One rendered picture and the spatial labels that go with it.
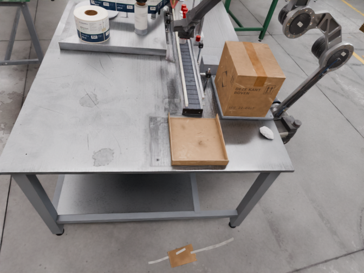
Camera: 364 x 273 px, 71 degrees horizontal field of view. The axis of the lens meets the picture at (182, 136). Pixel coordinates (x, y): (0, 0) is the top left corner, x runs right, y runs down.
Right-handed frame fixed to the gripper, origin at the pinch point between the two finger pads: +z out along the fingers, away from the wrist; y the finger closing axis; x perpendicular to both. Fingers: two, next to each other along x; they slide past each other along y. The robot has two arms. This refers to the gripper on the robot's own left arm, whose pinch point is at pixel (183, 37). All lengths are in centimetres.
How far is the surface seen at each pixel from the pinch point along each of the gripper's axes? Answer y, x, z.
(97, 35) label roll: 54, 4, -1
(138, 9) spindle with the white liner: 29.6, -14.6, -2.0
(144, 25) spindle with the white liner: 25.5, -8.7, 6.0
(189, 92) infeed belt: 0.8, 41.3, -25.2
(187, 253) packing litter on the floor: -6, 143, 6
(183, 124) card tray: 5, 60, -34
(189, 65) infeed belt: -2.2, 21.0, -9.5
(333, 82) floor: -218, -13, 123
